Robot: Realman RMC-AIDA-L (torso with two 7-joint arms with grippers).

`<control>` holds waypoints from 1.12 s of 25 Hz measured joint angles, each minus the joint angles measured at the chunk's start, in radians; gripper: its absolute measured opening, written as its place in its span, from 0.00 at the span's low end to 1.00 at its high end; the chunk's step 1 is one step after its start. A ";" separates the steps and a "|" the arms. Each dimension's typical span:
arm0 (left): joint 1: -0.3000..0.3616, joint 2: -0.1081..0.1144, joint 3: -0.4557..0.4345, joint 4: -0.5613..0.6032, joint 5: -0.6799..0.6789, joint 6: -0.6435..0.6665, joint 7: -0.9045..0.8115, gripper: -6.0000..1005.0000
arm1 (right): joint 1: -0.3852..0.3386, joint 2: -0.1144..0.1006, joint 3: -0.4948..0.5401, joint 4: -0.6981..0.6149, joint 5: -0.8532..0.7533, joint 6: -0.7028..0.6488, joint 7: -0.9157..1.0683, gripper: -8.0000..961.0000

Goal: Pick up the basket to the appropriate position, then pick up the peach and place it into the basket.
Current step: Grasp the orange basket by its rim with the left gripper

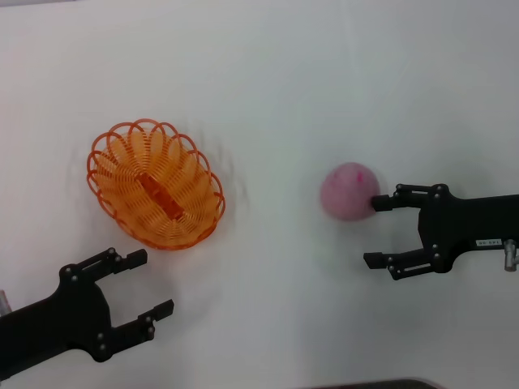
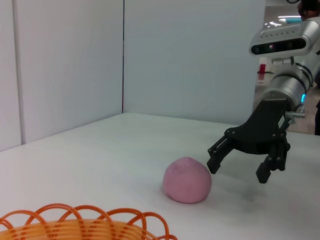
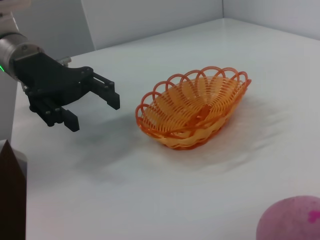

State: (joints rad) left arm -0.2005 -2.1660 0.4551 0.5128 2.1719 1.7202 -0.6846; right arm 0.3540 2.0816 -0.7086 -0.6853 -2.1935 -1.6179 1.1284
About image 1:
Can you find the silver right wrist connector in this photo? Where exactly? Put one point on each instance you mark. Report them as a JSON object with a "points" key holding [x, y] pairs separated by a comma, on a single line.
{"points": [[510, 255]]}

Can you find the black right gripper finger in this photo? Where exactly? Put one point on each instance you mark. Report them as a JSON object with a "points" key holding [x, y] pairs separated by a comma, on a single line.
{"points": [[405, 265], [401, 197]]}

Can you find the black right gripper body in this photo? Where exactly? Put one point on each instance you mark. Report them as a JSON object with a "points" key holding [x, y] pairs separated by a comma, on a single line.
{"points": [[466, 223]]}

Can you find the pink peach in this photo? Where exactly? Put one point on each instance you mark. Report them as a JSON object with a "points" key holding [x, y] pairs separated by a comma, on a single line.
{"points": [[348, 190]]}

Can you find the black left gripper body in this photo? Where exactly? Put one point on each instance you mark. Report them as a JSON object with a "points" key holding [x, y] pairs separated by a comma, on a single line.
{"points": [[61, 316]]}

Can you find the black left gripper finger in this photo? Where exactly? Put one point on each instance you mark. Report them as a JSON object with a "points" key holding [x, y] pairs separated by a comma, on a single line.
{"points": [[142, 324], [121, 261]]}

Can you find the dark rounded robot base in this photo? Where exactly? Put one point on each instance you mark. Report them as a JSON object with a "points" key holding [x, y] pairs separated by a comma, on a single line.
{"points": [[377, 384]]}

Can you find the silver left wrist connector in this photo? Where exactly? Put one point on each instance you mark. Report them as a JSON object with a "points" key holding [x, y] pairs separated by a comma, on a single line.
{"points": [[3, 302]]}

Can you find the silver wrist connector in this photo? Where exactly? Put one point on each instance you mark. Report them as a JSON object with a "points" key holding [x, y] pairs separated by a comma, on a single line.
{"points": [[3, 302], [510, 255]]}

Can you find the orange woven plastic basket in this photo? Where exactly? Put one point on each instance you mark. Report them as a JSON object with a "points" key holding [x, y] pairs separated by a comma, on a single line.
{"points": [[160, 198]]}

